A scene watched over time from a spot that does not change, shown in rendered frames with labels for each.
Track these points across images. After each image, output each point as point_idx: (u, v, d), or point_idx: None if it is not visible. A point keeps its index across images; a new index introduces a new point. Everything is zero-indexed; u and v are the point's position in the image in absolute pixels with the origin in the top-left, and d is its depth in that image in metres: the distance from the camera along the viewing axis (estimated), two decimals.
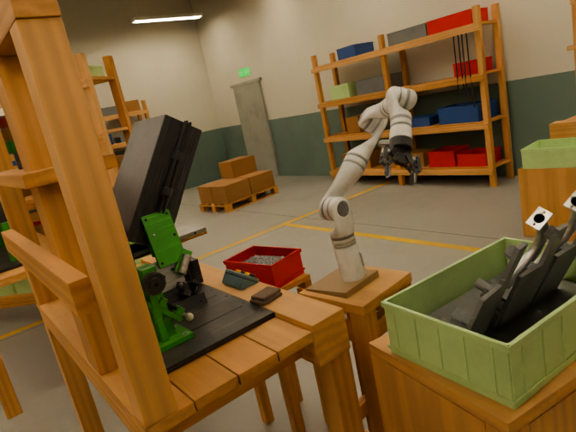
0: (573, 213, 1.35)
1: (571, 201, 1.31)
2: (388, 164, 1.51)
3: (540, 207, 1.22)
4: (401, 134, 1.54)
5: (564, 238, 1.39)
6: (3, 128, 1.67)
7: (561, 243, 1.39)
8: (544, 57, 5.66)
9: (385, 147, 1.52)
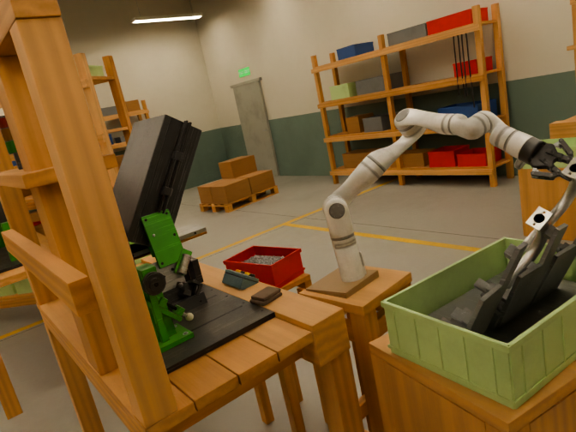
0: (571, 182, 1.33)
1: (569, 169, 1.29)
2: (560, 171, 1.30)
3: (540, 207, 1.22)
4: (519, 147, 1.36)
5: (561, 208, 1.37)
6: (3, 128, 1.67)
7: (558, 213, 1.37)
8: (544, 57, 5.66)
9: (532, 174, 1.34)
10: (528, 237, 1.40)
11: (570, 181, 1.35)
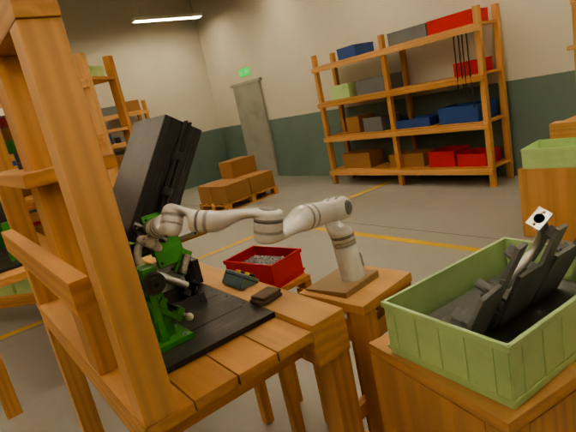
0: (142, 247, 1.76)
1: None
2: None
3: (540, 207, 1.22)
4: None
5: None
6: (3, 128, 1.67)
7: None
8: (544, 57, 5.66)
9: (167, 237, 1.74)
10: (178, 283, 1.79)
11: (138, 251, 1.74)
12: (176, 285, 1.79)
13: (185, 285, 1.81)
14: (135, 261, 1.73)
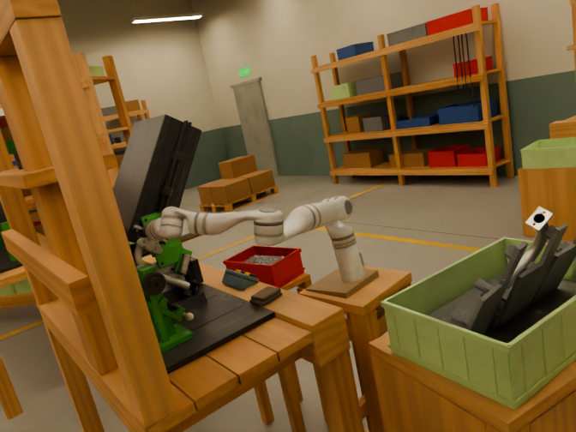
0: (143, 249, 1.76)
1: None
2: None
3: (540, 207, 1.22)
4: None
5: None
6: (3, 128, 1.67)
7: None
8: (544, 57, 5.66)
9: (167, 238, 1.74)
10: (179, 284, 1.80)
11: (139, 254, 1.74)
12: (177, 285, 1.80)
13: (186, 286, 1.81)
14: (136, 264, 1.73)
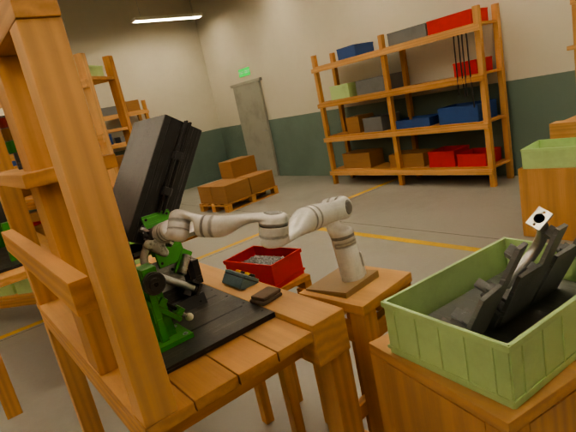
0: (149, 251, 1.77)
1: None
2: None
3: (540, 207, 1.22)
4: None
5: None
6: (3, 128, 1.67)
7: None
8: (544, 57, 5.66)
9: (173, 241, 1.75)
10: (185, 286, 1.81)
11: (145, 255, 1.75)
12: (183, 287, 1.81)
13: (192, 289, 1.82)
14: None
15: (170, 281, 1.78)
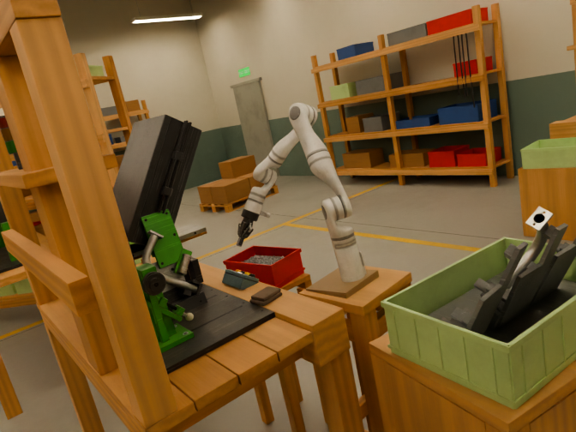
0: (152, 252, 1.77)
1: (156, 237, 1.78)
2: (238, 236, 2.06)
3: (540, 207, 1.22)
4: (243, 207, 2.06)
5: None
6: (3, 128, 1.67)
7: (162, 274, 1.79)
8: (544, 57, 5.66)
9: (238, 225, 2.11)
10: (187, 287, 1.81)
11: (147, 256, 1.75)
12: (184, 288, 1.81)
13: (194, 289, 1.83)
14: None
15: (172, 282, 1.78)
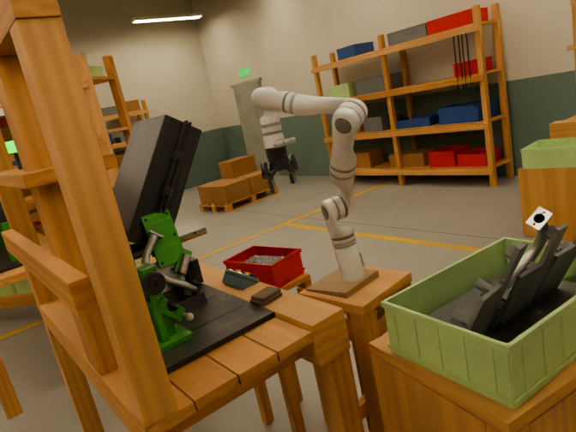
0: (152, 252, 1.77)
1: (156, 237, 1.78)
2: (290, 171, 1.72)
3: (540, 207, 1.22)
4: None
5: None
6: (3, 128, 1.67)
7: (162, 274, 1.79)
8: (544, 57, 5.66)
9: (290, 155, 1.72)
10: (187, 287, 1.81)
11: (147, 256, 1.75)
12: (184, 288, 1.81)
13: (194, 289, 1.83)
14: None
15: (172, 282, 1.78)
